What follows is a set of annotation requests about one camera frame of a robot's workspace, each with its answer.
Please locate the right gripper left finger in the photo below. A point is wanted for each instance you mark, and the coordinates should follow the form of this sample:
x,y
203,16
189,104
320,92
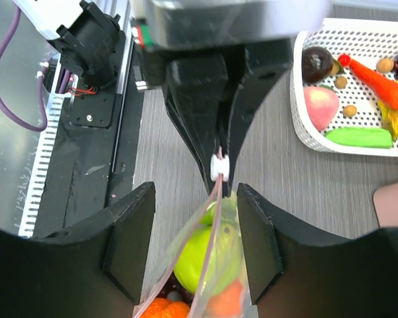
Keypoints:
x,y
94,268

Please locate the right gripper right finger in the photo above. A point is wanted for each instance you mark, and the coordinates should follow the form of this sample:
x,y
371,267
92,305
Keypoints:
x,y
295,269

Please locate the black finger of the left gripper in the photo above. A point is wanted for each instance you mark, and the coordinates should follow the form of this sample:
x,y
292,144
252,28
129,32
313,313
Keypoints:
x,y
192,90
257,67

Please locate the dark purple grape bunch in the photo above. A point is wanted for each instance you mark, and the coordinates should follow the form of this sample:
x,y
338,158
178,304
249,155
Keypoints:
x,y
174,291

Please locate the clear pink zip top bag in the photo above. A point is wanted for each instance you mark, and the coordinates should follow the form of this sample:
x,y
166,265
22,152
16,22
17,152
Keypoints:
x,y
206,256

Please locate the orange pumpkin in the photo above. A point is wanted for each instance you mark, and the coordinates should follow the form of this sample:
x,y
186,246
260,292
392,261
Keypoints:
x,y
165,308

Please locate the orange tangerine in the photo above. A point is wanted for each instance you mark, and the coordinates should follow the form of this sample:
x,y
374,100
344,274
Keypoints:
x,y
228,303

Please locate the dark mangosteen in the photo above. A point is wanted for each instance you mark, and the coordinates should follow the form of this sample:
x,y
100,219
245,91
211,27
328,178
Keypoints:
x,y
316,64

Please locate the pink peach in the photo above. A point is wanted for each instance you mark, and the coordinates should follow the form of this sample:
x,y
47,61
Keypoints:
x,y
322,105

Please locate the pink compartment organizer box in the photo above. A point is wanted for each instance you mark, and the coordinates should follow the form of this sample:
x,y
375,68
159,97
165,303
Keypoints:
x,y
385,200

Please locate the white plastic fruit basket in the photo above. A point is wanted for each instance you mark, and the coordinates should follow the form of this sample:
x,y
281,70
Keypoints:
x,y
366,41

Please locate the green cucumber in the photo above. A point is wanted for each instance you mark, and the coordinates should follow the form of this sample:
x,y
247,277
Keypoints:
x,y
363,137

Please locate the orange carrot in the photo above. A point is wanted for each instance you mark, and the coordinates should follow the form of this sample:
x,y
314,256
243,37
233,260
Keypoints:
x,y
385,89

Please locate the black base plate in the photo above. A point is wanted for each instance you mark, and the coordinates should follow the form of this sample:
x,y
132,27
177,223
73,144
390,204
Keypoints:
x,y
93,160

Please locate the white slotted cable duct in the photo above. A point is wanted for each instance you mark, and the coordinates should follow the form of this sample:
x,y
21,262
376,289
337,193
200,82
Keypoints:
x,y
34,177

